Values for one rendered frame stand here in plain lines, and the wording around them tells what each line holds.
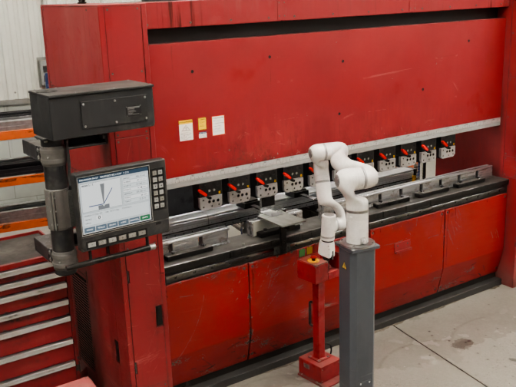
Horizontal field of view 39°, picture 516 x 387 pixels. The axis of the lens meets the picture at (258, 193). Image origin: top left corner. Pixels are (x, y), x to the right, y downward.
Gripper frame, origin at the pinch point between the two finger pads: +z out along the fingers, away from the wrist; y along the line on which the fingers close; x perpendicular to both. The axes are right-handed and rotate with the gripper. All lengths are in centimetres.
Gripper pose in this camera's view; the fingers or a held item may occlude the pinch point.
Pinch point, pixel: (325, 262)
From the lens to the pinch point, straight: 445.8
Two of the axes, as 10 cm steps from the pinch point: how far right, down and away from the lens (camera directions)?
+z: -0.2, 9.4, 3.3
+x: 7.6, -2.0, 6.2
